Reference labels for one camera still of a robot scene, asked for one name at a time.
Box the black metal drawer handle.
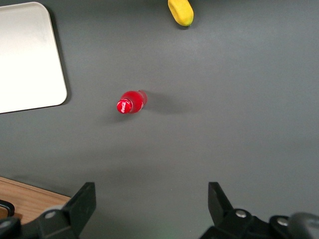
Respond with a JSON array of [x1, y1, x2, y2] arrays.
[[0, 199, 16, 218]]

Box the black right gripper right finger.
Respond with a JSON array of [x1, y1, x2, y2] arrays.
[[199, 182, 257, 239]]

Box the beige plastic tray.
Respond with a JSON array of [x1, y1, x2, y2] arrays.
[[0, 1, 68, 115]]

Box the small red cola bottle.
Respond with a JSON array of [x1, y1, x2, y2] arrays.
[[116, 90, 149, 115]]

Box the yellow foam toy fruit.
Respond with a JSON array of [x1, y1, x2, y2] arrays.
[[167, 0, 194, 27]]

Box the wooden drawer cabinet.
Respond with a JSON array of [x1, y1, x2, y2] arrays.
[[0, 176, 72, 225]]

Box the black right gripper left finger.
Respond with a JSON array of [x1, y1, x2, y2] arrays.
[[37, 182, 97, 239]]

